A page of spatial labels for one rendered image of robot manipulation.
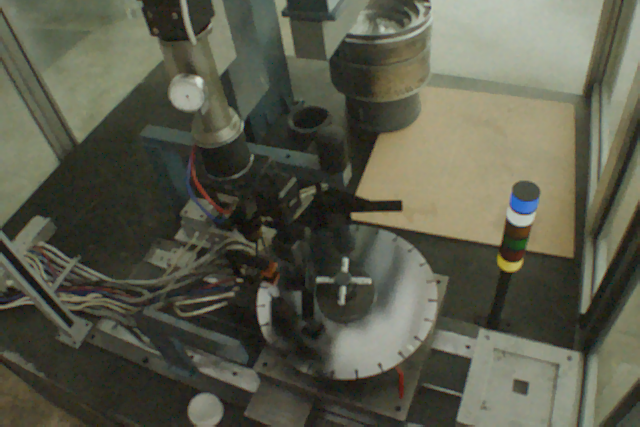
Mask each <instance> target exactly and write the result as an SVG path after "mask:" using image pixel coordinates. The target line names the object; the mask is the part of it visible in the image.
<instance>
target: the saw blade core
mask: <svg viewBox="0 0 640 427"><path fill-rule="evenodd" d="M337 230H338V231H337V232H336V226H333V227H328V228H323V229H320V230H317V234H318V236H319V237H317V234H316V231H314V232H311V237H310V239H309V240H307V244H308V249H309V252H308V253H307V259H309V261H310V267H311V271H312V272H311V274H310V275H309V276H308V290H307V291H295V292H294V291H293V289H292V273H291V269H290V266H289V264H288V263H287V262H285V261H283V260H280V259H278V258H277V257H276V258H275V260H274V261H273V262H277V267H276V269H275V272H274V273H273V275H272V276H271V277H269V276H266V275H264V277H263V279H262V281H261V285H260V287H264V288H259V293H258V299H257V314H258V320H259V324H260V327H261V331H263V334H264V336H265V338H266V340H267V342H268V343H269V345H270V344H272V343H273V342H274V341H275V340H277V341H278V342H275V343H273V344H272V345H270V346H271V348H272V349H273V350H274V351H276V352H277V353H278V355H279V356H280V357H282V358H283V359H284V360H286V359H287V358H288V357H289V355H290V354H292V356H291V357H289V358H288V359H287V361H286V362H288V363H289V365H290V366H293V367H295V368H296V369H298V370H300V371H302V372H304V373H306V372H307V370H308V366H309V365H312V368H309V370H308V372H307V374H309V375H313V376H316V377H320V378H324V379H331V376H332V373H331V372H332V371H335V372H334V373H333V380H352V379H357V376H356V372H355V370H356V369H357V370H358V378H363V377H367V376H372V375H375V374H378V373H381V372H382V371H381V369H380V366H378V364H381V367H382V369H383V371H386V370H388V369H390V368H393V367H395V366H396V365H398V364H399V363H401V362H402V361H404V359H403V358H402V357H401V356H400V355H398V353H401V355H402V356H403V357H404V358H405V359H406V358H407V357H410V356H411V354H412V353H413V352H414V351H415V350H416V349H417V347H418V346H419V345H420V344H421V342H420V341H419V340H421V341H423V340H424V338H426V336H427V335H428V333H429V331H430V329H431V326H432V323H433V322H431V321H433V320H434V316H435V311H437V302H428V300H431V301H437V288H436V283H435V282H432V281H435V279H434V277H433V273H432V271H431V269H430V267H429V265H428V263H427V262H426V260H425V259H424V258H423V256H422V255H421V253H420V252H419V251H418V250H417V249H416V248H413V246H412V245H410V244H409V243H408V242H406V241H405V240H403V239H402V238H400V237H398V238H396V235H395V234H393V233H391V232H389V231H386V230H383V229H378V231H377V228H375V227H370V226H362V225H358V231H356V230H357V225H342V226H337ZM376 231H377V235H375V232H376ZM395 238H396V239H395ZM394 239H395V241H392V240H394ZM412 248H413V249H412ZM410 249H412V250H410ZM408 250H410V252H409V253H408ZM344 257H347V258H348V267H353V268H358V269H361V270H363V271H365V272H366V273H367V274H368V275H369V276H371V277H372V278H373V280H374V283H375V285H376V292H377V296H376V302H375V304H373V306H372V308H371V309H370V310H369V311H368V312H367V313H366V314H365V315H363V316H362V317H360V318H356V319H353V321H336V320H333V319H331V317H329V316H326V315H325V314H324V313H323V312H322V311H321V310H320V309H319V307H318V305H317V302H316V295H315V292H316V287H317V284H318V283H317V277H322V276H323V275H324V274H325V273H328V272H329V271H331V270H333V269H336V268H340V267H342V266H343V258H344ZM425 263H427V264H425ZM421 264H424V265H423V266H420V265H421ZM428 281H429V282H430V283H427V282H428ZM265 287H267V289H265ZM263 305H265V307H260V306H263ZM425 318H427V319H428V320H431V321H428V320H425V321H424V319H425ZM266 323H269V324H268V326H267V325H265V324H266ZM261 325H264V326H261ZM414 337H417V338H418V339H419V340H417V339H414ZM408 344H410V345H411V346H413V347H414V348H415V350H414V351H412V350H411V349H410V348H409V347H408V346H407V345H408Z"/></svg>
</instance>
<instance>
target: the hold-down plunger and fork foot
mask: <svg viewBox="0 0 640 427"><path fill-rule="evenodd" d="M289 266H290V269H291V273H292V289H293V291H294V292H295V291H307V290H308V276H309V275H310V274H311V272H312V271H311V267H310V261H309V259H307V255H306V256H305V257H304V259H303V260H302V261H301V264H300V265H298V266H296V267H295V266H293V265H291V264H289Z"/></svg>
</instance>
